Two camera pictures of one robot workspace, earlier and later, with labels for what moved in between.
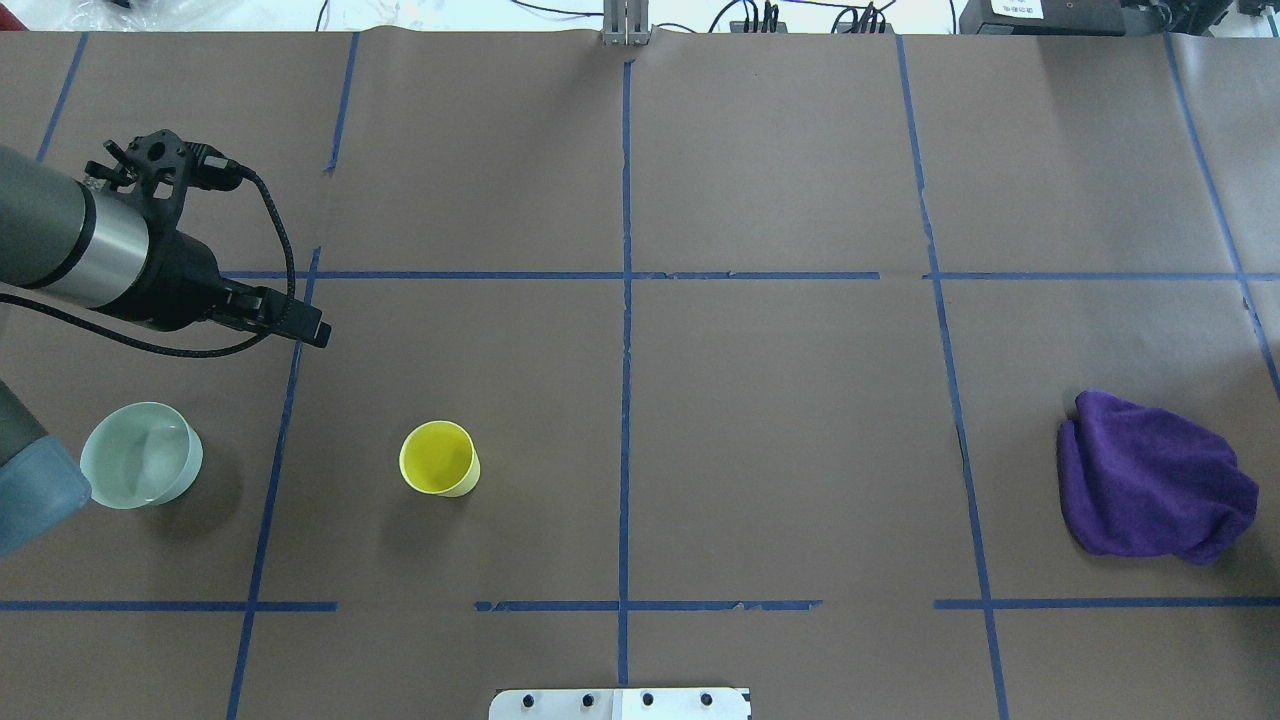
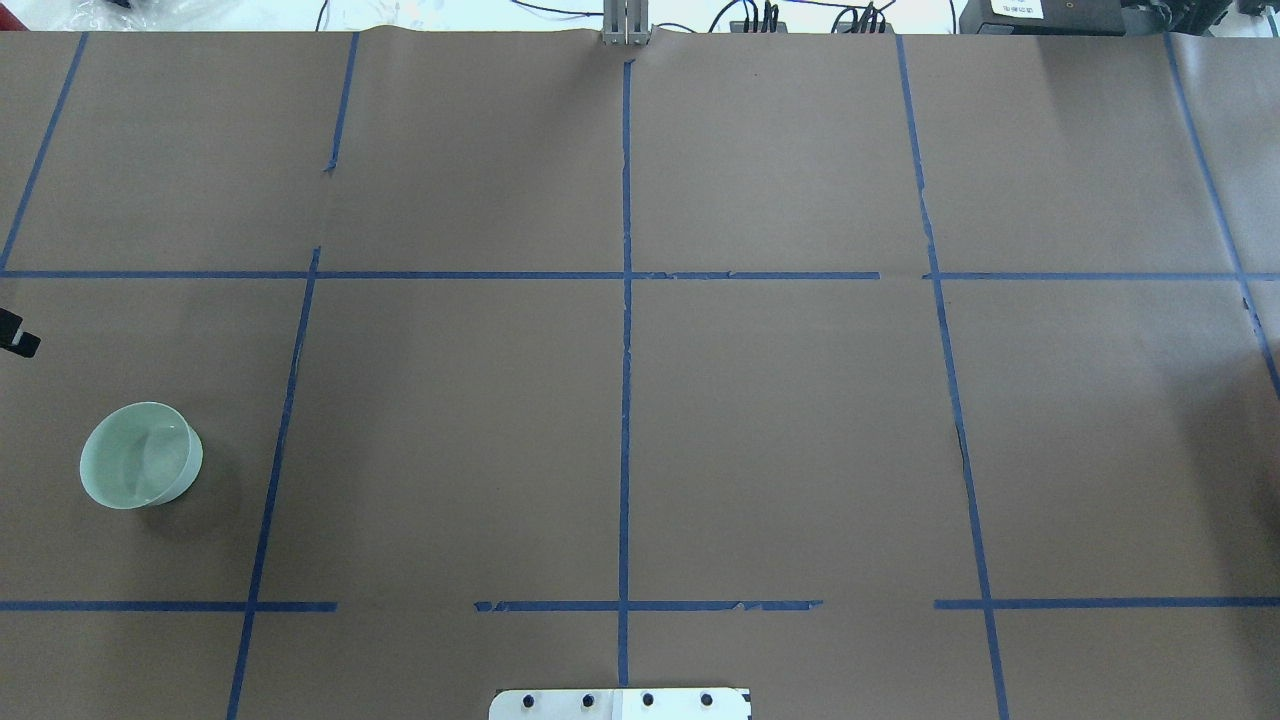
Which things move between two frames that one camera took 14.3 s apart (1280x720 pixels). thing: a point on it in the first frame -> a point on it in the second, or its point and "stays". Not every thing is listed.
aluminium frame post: (626, 22) stays
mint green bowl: (141, 455) stays
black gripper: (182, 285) -> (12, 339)
